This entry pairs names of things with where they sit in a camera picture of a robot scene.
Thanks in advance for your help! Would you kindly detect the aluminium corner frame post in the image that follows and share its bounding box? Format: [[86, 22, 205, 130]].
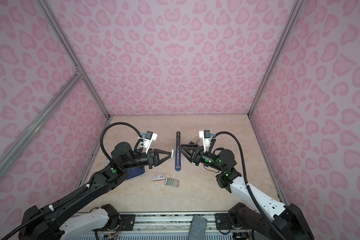
[[247, 0, 305, 118]]

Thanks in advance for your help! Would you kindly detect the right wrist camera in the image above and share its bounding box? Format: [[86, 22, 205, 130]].
[[199, 130, 215, 152]]

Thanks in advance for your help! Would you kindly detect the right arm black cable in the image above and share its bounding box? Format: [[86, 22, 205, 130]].
[[209, 131, 286, 240]]

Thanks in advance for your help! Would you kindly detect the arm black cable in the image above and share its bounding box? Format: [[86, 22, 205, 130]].
[[0, 121, 143, 240], [209, 131, 286, 240]]

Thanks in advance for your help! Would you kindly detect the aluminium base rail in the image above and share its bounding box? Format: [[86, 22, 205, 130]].
[[43, 210, 310, 240]]

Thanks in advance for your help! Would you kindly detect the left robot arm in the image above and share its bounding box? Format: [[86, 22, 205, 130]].
[[18, 142, 174, 240]]

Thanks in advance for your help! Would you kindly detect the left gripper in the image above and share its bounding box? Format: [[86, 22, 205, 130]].
[[122, 148, 173, 171]]

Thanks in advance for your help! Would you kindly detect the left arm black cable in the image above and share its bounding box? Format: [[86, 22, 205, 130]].
[[0, 121, 143, 240]]

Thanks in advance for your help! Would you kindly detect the left aluminium frame beam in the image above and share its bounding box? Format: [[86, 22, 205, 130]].
[[0, 71, 83, 180]]

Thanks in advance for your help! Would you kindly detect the grey foam block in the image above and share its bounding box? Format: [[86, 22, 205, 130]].
[[188, 215, 208, 240]]

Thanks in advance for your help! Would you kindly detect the staple tray with staples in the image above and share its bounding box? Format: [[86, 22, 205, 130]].
[[165, 178, 180, 187]]

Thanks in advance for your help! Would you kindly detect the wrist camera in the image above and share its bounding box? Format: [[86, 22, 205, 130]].
[[141, 131, 158, 153], [199, 130, 215, 152]]

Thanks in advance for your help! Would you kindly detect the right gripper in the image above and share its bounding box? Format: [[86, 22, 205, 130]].
[[179, 145, 225, 173]]

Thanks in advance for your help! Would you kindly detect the blue book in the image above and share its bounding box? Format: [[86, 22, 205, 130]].
[[126, 167, 146, 181]]

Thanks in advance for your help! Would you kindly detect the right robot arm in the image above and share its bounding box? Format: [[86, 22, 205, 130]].
[[180, 145, 315, 240]]

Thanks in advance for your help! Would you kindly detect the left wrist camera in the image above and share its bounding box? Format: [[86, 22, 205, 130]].
[[141, 131, 158, 153]]

